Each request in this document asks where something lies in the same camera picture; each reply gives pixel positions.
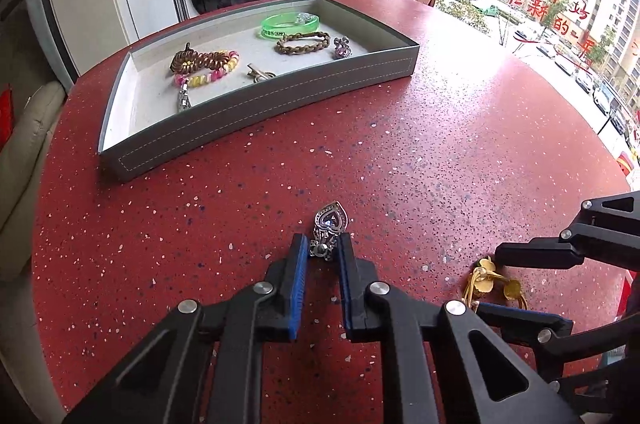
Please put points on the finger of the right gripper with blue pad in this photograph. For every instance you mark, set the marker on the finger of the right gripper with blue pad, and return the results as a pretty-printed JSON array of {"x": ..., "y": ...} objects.
[{"x": 523, "y": 323}]

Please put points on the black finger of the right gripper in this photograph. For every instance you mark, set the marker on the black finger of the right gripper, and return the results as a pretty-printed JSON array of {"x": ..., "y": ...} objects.
[{"x": 540, "y": 253}]

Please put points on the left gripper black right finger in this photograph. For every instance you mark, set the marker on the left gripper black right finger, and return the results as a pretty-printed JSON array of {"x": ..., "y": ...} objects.
[{"x": 440, "y": 363}]

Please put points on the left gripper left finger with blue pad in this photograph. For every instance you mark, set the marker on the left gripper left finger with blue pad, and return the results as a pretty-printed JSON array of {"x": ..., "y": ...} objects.
[{"x": 203, "y": 363}]

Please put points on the purple heart crystal brooch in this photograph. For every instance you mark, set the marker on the purple heart crystal brooch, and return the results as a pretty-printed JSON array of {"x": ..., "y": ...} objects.
[{"x": 329, "y": 222}]

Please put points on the silver star hair clip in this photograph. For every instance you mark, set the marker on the silver star hair clip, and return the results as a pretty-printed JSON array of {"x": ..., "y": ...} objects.
[{"x": 183, "y": 102}]

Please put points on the pink heart crystal pendant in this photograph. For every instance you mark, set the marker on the pink heart crystal pendant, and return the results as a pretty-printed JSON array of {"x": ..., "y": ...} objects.
[{"x": 342, "y": 48}]

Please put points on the green translucent bangle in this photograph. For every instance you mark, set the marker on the green translucent bangle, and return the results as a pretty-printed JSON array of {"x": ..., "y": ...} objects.
[{"x": 289, "y": 23}]

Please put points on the grey jewelry tray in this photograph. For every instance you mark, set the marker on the grey jewelry tray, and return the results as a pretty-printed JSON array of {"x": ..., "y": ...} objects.
[{"x": 204, "y": 80}]

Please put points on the beige leather sofa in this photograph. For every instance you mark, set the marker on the beige leather sofa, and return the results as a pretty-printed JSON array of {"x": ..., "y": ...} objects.
[{"x": 25, "y": 378}]

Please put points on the red embroidered cushion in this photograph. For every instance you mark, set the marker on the red embroidered cushion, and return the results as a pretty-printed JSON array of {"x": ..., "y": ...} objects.
[{"x": 7, "y": 120}]

